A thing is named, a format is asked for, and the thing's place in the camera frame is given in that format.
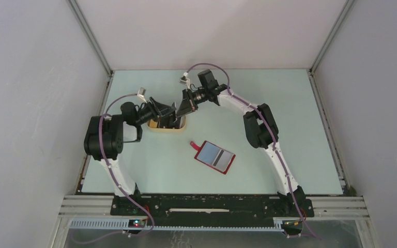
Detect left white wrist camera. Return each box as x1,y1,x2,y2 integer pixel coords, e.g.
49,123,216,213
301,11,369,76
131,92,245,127
136,87,148,103

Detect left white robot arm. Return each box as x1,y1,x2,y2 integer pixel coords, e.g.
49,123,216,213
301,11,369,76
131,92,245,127
83,97,176,215

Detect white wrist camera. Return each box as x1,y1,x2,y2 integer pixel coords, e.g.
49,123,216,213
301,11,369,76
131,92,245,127
179,72,191,87
136,87,148,103

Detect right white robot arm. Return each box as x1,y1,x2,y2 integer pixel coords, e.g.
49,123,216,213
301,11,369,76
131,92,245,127
176,70,306,216

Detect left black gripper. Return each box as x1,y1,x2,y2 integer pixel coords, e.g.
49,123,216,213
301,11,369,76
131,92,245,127
134,97,175,126

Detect beige oval tray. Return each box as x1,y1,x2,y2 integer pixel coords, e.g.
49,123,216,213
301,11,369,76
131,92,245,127
146,114,187,133

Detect red card holder wallet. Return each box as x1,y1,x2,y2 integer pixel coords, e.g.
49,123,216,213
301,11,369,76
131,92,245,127
190,141,236,175

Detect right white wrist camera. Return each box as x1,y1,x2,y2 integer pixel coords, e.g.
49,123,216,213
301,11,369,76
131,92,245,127
179,72,191,87

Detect aluminium frame rail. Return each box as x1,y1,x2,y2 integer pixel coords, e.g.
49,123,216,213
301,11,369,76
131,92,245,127
48,195,380,247

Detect black card in tray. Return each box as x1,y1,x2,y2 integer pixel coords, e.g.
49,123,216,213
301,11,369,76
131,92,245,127
158,115,181,129

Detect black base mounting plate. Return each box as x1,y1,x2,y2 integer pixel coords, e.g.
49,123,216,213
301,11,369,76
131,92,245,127
110,194,314,228

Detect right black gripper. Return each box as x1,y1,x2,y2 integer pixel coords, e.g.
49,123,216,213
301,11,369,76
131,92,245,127
176,87,208,118

